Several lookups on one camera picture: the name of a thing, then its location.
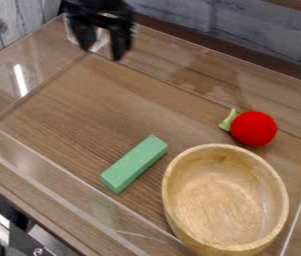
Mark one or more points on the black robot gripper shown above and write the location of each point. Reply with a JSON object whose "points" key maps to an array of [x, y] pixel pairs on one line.
{"points": [[87, 14]]}

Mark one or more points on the red plush fruit green leaf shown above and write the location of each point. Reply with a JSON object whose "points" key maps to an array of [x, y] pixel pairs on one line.
{"points": [[252, 128]]}

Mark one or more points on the green rectangular block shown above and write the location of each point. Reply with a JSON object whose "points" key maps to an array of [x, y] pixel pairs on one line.
{"points": [[123, 172]]}

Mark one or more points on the wooden oval bowl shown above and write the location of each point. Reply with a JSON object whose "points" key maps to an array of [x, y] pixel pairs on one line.
{"points": [[225, 200]]}

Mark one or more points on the clear acrylic tray enclosure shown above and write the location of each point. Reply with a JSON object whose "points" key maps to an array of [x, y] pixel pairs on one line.
{"points": [[75, 110]]}

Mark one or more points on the black metal frame bracket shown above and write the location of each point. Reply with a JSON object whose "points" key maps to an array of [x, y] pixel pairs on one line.
{"points": [[21, 240]]}

